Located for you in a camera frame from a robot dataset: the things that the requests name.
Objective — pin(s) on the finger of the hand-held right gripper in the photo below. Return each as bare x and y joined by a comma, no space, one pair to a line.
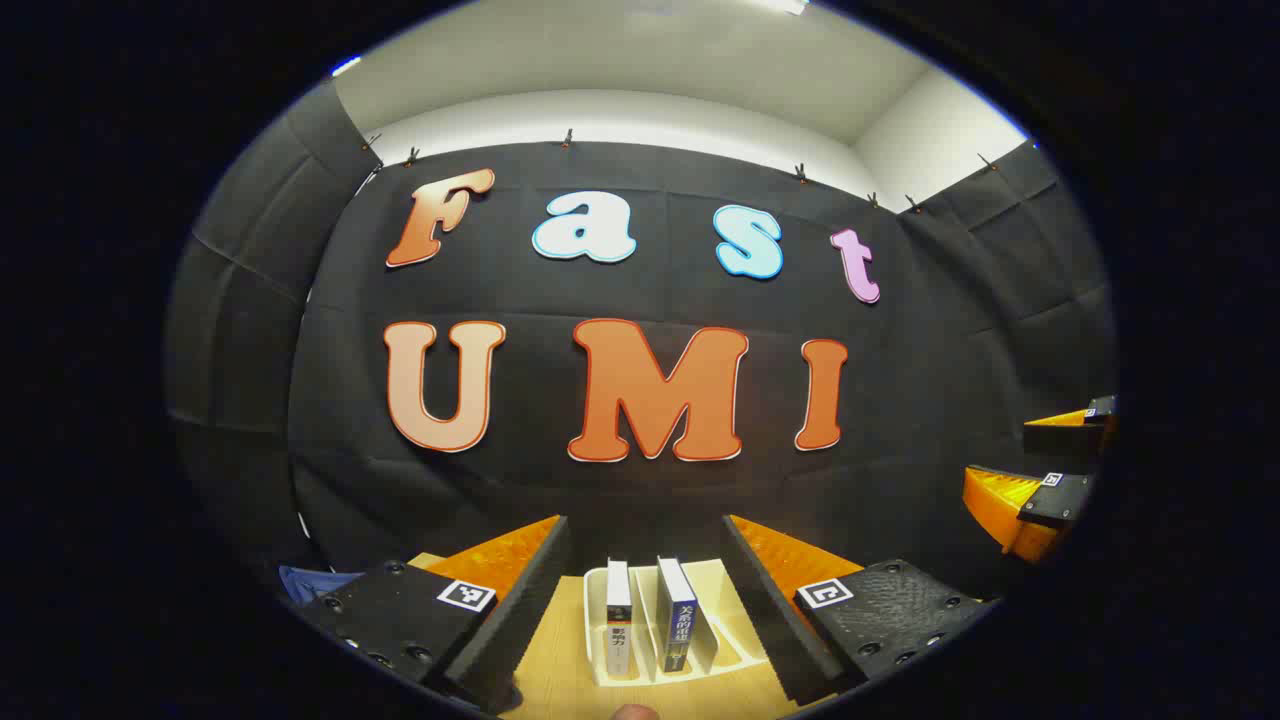
1060,500
1070,435

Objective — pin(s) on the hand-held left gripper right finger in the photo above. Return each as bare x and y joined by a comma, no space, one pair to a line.
765,610

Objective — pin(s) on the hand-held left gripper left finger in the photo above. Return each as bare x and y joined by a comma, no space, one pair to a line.
530,600

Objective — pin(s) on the white bookshelf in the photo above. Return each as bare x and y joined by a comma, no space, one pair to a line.
712,592

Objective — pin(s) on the blue book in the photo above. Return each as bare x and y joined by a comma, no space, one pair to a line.
680,630

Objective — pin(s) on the white book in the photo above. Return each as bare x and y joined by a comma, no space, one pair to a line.
618,640

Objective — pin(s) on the blue schoolbag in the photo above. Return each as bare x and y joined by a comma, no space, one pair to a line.
310,583

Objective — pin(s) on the row of small black clips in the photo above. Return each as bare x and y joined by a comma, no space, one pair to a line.
567,138

